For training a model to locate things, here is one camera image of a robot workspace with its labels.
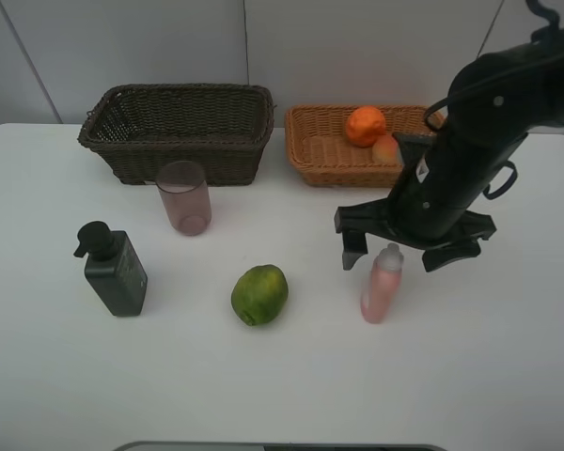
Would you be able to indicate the dark brown wicker basket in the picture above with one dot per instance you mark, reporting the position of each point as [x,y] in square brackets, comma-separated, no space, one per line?
[139,128]

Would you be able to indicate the green lime fruit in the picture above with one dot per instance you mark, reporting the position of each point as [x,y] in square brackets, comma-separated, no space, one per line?
[260,295]

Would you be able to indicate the pink spray bottle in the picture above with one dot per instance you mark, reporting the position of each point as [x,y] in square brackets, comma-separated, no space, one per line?
[383,283]

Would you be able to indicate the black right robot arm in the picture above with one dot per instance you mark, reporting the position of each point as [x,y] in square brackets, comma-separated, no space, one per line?
[491,106]

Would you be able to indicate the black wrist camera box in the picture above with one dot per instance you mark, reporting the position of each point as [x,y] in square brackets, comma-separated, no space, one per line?
[412,146]

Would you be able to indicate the orange wicker basket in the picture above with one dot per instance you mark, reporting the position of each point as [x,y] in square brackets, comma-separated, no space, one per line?
[320,152]

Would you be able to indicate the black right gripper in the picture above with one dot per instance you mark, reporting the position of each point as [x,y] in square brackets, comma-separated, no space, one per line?
[428,206]

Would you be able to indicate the translucent pink plastic cup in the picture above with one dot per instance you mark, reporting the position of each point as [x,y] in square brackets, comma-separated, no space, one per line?
[184,191]

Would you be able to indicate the orange tangerine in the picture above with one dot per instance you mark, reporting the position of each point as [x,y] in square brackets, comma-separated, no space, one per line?
[365,125]

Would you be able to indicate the black pump dispenser bottle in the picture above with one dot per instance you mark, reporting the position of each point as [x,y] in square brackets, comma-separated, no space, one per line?
[113,268]

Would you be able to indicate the red yellow mango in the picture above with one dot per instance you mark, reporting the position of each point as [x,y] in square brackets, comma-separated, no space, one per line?
[386,151]

